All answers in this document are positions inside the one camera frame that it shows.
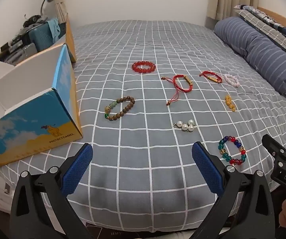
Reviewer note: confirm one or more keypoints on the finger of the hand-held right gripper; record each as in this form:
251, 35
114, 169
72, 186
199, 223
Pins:
273, 145

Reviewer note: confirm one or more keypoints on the grey suitcase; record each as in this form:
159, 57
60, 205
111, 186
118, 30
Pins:
24, 51

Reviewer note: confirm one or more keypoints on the blue striped bolster pillow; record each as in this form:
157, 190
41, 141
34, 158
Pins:
257, 44

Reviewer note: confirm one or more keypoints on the teal suitcase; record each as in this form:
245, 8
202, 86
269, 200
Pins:
39, 36

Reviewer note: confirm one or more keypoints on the stack of dark boxes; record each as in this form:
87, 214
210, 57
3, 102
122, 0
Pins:
13, 39

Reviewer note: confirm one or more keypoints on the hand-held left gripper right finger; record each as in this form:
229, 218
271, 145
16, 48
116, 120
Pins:
207, 170

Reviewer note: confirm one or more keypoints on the white pearl earrings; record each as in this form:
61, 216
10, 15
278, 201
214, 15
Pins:
185, 127

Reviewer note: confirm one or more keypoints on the blue and yellow cardboard box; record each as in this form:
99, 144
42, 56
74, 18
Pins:
33, 129

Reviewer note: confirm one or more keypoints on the teal cloth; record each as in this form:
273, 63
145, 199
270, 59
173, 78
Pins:
54, 28

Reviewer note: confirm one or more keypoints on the black clutter pile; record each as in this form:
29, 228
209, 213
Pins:
34, 20

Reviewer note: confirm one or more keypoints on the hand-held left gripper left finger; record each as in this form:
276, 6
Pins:
77, 170

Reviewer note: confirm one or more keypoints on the narrow beige curtain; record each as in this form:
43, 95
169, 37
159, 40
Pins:
60, 10

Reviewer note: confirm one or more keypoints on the grey checked pillow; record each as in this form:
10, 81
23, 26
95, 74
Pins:
265, 15

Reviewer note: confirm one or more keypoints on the wooden headboard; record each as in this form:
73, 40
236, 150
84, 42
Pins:
282, 17

